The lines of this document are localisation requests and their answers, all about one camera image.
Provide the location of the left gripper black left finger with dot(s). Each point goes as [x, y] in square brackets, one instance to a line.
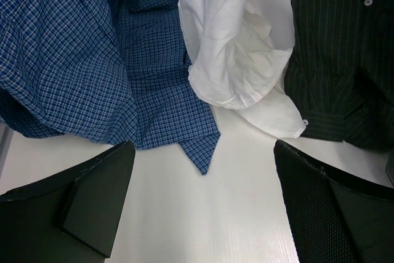
[71, 216]

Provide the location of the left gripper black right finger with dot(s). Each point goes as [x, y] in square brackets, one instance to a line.
[334, 216]

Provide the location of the black pinstriped shirt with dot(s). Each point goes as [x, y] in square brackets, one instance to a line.
[340, 74]

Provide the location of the blue checked shirt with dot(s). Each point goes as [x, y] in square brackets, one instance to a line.
[109, 71]

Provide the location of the white shirt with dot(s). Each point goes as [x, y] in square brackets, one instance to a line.
[235, 66]

